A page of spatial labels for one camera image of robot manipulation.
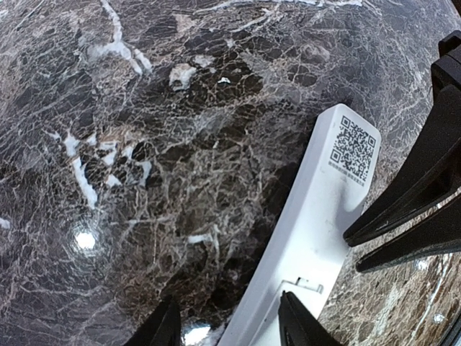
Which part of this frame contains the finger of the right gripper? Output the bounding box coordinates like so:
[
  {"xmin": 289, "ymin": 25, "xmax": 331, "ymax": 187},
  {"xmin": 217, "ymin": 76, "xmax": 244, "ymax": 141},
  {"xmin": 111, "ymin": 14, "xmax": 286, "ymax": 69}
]
[
  {"xmin": 344, "ymin": 85, "xmax": 460, "ymax": 247},
  {"xmin": 356, "ymin": 201, "xmax": 460, "ymax": 272}
]

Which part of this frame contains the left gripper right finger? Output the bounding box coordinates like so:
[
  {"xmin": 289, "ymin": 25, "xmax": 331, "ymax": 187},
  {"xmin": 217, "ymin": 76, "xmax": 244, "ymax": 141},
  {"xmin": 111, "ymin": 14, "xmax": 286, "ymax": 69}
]
[{"xmin": 279, "ymin": 291, "xmax": 341, "ymax": 346}]

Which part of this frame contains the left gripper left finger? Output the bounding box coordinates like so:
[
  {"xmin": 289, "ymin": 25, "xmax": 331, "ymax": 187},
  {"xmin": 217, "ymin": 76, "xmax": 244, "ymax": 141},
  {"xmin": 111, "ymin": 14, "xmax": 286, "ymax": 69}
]
[{"xmin": 124, "ymin": 296, "xmax": 181, "ymax": 346}]

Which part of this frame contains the white remote control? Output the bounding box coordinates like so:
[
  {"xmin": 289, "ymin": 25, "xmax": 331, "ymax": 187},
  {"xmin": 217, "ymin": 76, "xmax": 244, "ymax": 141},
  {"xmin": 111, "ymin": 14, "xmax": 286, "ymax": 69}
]
[{"xmin": 220, "ymin": 104, "xmax": 381, "ymax": 345}]

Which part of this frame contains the white battery cover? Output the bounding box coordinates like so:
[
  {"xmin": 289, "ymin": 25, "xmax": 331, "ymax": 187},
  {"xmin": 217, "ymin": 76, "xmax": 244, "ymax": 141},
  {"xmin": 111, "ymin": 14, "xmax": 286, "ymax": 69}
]
[{"xmin": 249, "ymin": 278, "xmax": 328, "ymax": 345}]

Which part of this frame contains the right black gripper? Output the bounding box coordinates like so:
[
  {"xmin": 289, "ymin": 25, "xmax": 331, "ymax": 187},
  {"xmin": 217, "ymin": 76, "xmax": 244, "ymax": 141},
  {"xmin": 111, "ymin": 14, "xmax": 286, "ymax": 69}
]
[{"xmin": 431, "ymin": 30, "xmax": 461, "ymax": 100}]

